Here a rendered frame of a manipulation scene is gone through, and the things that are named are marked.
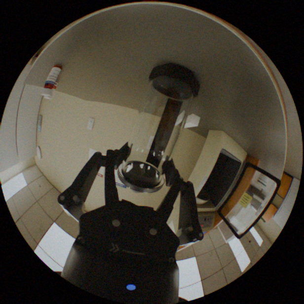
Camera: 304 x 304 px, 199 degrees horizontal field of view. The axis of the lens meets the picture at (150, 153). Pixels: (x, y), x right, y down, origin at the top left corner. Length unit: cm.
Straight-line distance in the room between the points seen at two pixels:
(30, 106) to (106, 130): 213
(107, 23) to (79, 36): 6
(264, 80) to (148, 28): 16
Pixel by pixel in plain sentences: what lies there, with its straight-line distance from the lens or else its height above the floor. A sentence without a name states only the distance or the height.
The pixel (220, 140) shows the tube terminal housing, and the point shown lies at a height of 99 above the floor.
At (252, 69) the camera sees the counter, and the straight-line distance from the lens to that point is 16.
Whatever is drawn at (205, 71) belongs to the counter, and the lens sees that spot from 17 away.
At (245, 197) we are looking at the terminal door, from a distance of 65.
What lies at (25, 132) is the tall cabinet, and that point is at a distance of 258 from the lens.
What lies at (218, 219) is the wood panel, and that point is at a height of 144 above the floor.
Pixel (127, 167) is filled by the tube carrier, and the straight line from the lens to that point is 16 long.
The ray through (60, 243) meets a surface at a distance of 174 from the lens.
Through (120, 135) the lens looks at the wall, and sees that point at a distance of 79.
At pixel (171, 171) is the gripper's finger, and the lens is 15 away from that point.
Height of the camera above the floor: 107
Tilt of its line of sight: 14 degrees up
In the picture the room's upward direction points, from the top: 160 degrees counter-clockwise
